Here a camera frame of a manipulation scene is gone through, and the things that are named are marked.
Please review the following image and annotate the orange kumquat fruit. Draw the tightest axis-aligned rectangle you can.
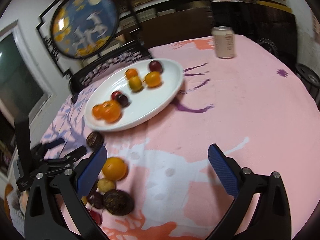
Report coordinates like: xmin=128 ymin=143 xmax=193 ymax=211
xmin=102 ymin=157 xmax=127 ymax=181

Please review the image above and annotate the dark passion fruit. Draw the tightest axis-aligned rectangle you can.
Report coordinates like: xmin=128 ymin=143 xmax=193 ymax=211
xmin=86 ymin=131 xmax=104 ymax=151
xmin=103 ymin=189 xmax=135 ymax=216

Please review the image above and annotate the red cherry tomato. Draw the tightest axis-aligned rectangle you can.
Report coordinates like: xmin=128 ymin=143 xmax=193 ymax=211
xmin=89 ymin=210 xmax=103 ymax=226

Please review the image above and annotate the small orange fruit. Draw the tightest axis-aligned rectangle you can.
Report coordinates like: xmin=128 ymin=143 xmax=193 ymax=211
xmin=145 ymin=71 xmax=162 ymax=88

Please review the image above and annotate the large orange mandarin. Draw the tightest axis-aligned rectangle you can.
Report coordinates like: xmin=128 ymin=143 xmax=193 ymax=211
xmin=100 ymin=100 xmax=121 ymax=123

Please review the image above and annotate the person's left hand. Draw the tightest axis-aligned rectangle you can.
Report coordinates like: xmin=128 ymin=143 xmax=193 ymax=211
xmin=19 ymin=191 xmax=29 ymax=214

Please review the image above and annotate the dark red cherry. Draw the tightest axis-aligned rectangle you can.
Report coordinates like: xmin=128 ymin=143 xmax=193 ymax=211
xmin=86 ymin=191 xmax=104 ymax=210

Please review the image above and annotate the striped grey sleeve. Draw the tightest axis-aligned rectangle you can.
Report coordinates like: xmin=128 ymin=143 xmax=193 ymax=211
xmin=7 ymin=190 xmax=25 ymax=238

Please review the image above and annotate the mandarin on plate front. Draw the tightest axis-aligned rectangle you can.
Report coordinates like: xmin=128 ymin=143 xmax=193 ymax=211
xmin=92 ymin=104 xmax=104 ymax=120

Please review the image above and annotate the mandarin on plate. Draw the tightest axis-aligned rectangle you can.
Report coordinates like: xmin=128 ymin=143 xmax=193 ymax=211
xmin=125 ymin=68 xmax=138 ymax=80
xmin=92 ymin=104 xmax=104 ymax=120

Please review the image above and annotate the pink printed tablecloth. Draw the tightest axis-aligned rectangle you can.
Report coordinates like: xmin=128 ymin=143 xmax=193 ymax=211
xmin=37 ymin=34 xmax=318 ymax=240

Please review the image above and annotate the red tomato on plate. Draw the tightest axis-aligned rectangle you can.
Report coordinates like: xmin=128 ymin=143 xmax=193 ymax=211
xmin=111 ymin=91 xmax=122 ymax=100

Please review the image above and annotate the dark cherry on plate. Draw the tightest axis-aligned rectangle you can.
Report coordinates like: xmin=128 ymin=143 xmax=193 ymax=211
xmin=116 ymin=94 xmax=130 ymax=107

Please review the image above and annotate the white oval plate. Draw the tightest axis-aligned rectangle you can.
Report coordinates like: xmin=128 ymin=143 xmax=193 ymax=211
xmin=84 ymin=59 xmax=184 ymax=132

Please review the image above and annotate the yellow fruit on plate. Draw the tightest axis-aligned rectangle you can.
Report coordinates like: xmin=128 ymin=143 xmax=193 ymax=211
xmin=129 ymin=76 xmax=143 ymax=92

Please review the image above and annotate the mandarin on plate back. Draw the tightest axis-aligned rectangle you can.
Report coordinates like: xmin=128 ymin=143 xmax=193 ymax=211
xmin=125 ymin=68 xmax=138 ymax=80

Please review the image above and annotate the dark carved screen stand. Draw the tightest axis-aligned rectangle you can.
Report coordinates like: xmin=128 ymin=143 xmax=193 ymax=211
xmin=36 ymin=0 xmax=152 ymax=103

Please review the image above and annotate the dark plum on plate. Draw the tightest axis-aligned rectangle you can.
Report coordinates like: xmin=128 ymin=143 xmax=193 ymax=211
xmin=149 ymin=60 xmax=163 ymax=73

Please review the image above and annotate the round deer painting screen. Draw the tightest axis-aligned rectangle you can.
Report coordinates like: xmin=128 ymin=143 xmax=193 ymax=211
xmin=50 ymin=0 xmax=119 ymax=59

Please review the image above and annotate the pink drink can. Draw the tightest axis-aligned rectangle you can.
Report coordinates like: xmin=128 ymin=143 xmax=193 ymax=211
xmin=212 ymin=26 xmax=235 ymax=59

